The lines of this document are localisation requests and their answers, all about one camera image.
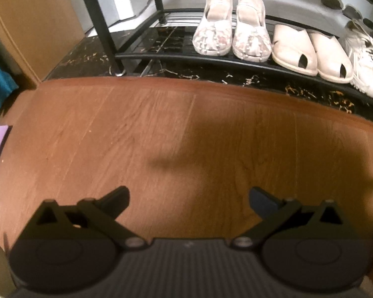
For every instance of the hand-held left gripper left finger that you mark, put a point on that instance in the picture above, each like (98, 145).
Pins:
(116, 197)

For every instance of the white lace-up sneaker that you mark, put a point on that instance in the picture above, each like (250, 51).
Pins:
(365, 68)

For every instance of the black metal shoe rack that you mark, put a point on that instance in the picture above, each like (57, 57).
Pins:
(104, 28)

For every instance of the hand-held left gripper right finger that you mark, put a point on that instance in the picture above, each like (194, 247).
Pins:
(261, 200)

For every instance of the floral lace flat shoe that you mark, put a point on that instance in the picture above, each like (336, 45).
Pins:
(251, 40)
(211, 37)

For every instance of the cream peep-toe flat shoe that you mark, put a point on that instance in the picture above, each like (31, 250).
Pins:
(329, 56)
(289, 46)

